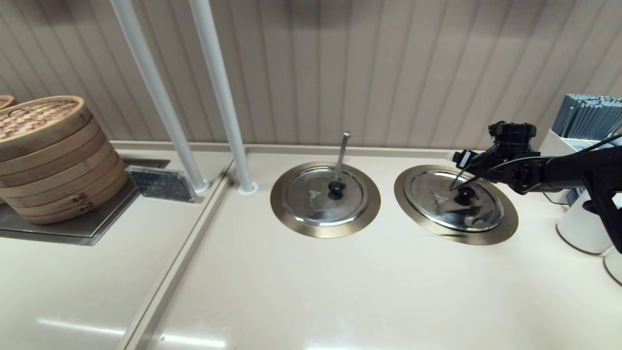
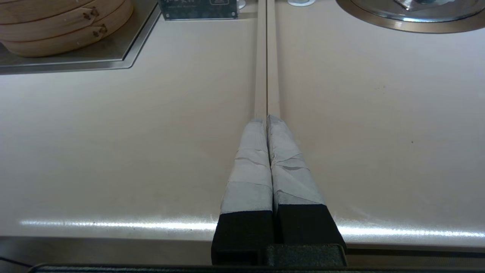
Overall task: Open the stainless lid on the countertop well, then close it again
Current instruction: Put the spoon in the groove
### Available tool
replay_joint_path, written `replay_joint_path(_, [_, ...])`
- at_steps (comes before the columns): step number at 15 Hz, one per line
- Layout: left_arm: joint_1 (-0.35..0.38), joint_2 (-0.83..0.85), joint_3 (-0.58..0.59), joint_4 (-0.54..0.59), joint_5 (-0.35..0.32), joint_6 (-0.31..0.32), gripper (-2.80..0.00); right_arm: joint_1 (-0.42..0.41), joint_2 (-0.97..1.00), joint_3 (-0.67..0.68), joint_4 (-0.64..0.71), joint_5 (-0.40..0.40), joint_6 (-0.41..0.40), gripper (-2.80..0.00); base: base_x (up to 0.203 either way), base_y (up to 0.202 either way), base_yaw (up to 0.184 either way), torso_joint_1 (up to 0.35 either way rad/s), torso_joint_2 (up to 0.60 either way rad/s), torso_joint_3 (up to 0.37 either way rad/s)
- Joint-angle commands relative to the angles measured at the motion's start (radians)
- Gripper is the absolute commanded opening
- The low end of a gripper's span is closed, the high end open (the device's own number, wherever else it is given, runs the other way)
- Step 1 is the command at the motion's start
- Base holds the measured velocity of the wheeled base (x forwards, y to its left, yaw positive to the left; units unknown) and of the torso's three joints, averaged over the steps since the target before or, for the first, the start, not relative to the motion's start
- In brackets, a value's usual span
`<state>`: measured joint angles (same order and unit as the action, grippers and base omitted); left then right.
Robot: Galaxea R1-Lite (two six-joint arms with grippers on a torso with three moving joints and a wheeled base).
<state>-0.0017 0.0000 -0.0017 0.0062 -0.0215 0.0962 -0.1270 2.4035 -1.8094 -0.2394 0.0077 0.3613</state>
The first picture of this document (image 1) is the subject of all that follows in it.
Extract steel hinged lid black knob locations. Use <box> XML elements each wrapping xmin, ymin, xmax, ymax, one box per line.
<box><xmin>284</xmin><ymin>166</ymin><xmax>369</xmax><ymax>227</ymax></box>
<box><xmin>403</xmin><ymin>170</ymin><xmax>504</xmax><ymax>232</ymax></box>

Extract white utensil caddy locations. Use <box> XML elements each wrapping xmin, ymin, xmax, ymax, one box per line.
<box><xmin>537</xmin><ymin>129</ymin><xmax>622</xmax><ymax>205</ymax></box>

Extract grey chopsticks bundle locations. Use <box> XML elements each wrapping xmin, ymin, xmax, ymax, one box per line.
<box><xmin>552</xmin><ymin>94</ymin><xmax>622</xmax><ymax>141</ymax></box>

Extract white ceramic jar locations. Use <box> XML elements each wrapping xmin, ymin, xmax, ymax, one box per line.
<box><xmin>603</xmin><ymin>245</ymin><xmax>622</xmax><ymax>286</ymax></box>
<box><xmin>555</xmin><ymin>189</ymin><xmax>622</xmax><ymax>255</ymax></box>

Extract white metal pole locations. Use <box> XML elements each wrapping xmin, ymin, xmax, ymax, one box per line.
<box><xmin>110</xmin><ymin>0</ymin><xmax>210</xmax><ymax>194</ymax></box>
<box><xmin>189</xmin><ymin>0</ymin><xmax>259</xmax><ymax>196</ymax></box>

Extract steel steamer tray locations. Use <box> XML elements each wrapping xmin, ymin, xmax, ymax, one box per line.
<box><xmin>0</xmin><ymin>159</ymin><xmax>172</xmax><ymax>246</ymax></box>

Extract stacked bamboo steamer baskets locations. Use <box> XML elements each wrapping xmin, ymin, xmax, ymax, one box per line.
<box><xmin>0</xmin><ymin>95</ymin><xmax>130</xmax><ymax>226</ymax></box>

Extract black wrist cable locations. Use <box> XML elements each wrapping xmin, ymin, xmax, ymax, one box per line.
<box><xmin>449</xmin><ymin>156</ymin><xmax>547</xmax><ymax>191</ymax></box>

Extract round steel well with ring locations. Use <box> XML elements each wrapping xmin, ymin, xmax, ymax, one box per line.
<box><xmin>394</xmin><ymin>164</ymin><xmax>518</xmax><ymax>245</ymax></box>

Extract left steel ladle handle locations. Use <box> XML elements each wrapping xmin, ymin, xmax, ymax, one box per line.
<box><xmin>332</xmin><ymin>132</ymin><xmax>351</xmax><ymax>181</ymax></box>

